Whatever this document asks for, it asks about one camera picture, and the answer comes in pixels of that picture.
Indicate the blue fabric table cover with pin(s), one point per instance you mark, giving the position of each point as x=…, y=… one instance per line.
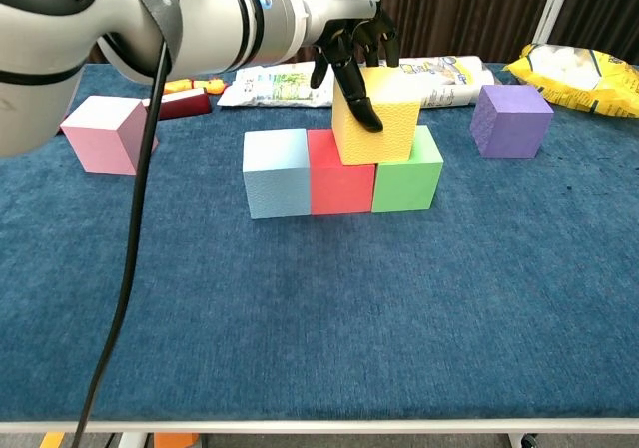
x=319, y=318

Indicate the dark brown curtain panel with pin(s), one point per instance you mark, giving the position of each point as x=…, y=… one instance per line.
x=604, y=4
x=449, y=9

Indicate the pink foam cube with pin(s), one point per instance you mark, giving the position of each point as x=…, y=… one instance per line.
x=100, y=138

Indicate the green foam cube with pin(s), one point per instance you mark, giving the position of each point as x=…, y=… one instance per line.
x=407, y=186

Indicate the long dark red box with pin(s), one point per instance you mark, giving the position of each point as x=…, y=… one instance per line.
x=185, y=104

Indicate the white partition frame post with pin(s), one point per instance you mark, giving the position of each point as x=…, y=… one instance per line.
x=554, y=4

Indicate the yellow floor tape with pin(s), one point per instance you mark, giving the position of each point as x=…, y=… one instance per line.
x=52, y=441

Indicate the white table frame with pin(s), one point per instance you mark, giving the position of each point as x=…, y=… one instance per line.
x=319, y=427

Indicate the orange object under table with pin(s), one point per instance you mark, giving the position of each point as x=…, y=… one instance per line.
x=175, y=441

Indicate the light blue foam cube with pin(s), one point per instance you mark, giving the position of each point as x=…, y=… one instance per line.
x=277, y=188

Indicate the white tissue pack green print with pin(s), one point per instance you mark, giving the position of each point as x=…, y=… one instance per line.
x=269, y=89

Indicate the purple foam cube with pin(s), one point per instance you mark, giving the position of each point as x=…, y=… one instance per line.
x=514, y=124

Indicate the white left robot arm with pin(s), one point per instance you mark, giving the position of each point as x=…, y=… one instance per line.
x=199, y=14

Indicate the yellow bag of cotton balls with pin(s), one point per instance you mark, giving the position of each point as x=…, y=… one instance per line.
x=574, y=74

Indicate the red foam cube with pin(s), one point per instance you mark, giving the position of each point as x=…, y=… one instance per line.
x=342, y=188

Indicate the yellow rubber chicken toy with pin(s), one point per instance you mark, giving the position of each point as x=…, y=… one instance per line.
x=209, y=86

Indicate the yellow foam cube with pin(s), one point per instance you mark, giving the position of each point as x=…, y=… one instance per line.
x=384, y=138

